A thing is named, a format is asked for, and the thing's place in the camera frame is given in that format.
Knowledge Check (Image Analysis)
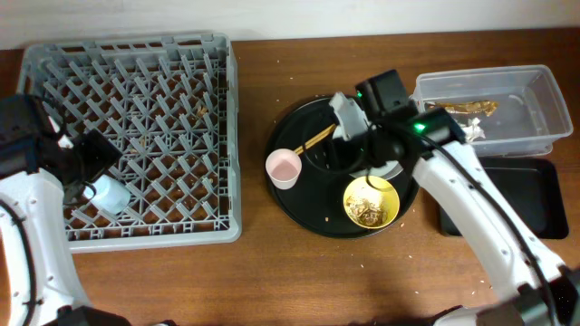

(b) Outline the light blue plastic cup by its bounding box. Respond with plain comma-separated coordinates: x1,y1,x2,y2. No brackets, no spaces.
82,175,131,215

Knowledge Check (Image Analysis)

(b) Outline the yellow bowl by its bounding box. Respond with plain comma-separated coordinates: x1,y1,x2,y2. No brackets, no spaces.
343,176,401,230

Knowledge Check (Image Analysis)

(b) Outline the pink plastic cup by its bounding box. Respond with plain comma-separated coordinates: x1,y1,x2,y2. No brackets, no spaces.
265,149,302,190

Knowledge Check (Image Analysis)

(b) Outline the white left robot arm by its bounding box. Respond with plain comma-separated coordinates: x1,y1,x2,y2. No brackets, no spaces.
1,94,128,325

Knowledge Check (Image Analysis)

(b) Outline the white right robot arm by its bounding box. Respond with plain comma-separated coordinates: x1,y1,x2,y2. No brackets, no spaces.
335,109,579,325

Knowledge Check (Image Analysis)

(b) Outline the grey plastic dishwasher rack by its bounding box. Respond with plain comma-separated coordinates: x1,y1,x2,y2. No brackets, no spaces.
17,34,242,253

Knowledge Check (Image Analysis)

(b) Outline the clear plastic waste bin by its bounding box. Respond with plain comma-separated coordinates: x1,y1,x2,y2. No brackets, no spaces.
411,65,574,157

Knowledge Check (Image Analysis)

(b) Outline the white round plate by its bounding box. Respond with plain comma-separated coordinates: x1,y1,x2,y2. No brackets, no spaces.
349,160,403,180

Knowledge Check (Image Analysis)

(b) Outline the crumpled white paper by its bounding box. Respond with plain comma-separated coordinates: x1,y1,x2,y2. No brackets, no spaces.
459,118,486,143

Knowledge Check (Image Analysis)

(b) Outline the round black tray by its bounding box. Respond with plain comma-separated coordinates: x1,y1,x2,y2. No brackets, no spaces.
265,96,419,238

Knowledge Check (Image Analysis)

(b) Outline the gold foil wrapper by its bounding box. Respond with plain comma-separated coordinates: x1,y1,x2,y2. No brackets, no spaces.
425,101,499,117

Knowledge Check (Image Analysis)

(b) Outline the black rectangular tray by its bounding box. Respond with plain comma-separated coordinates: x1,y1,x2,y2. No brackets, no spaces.
437,156,570,241

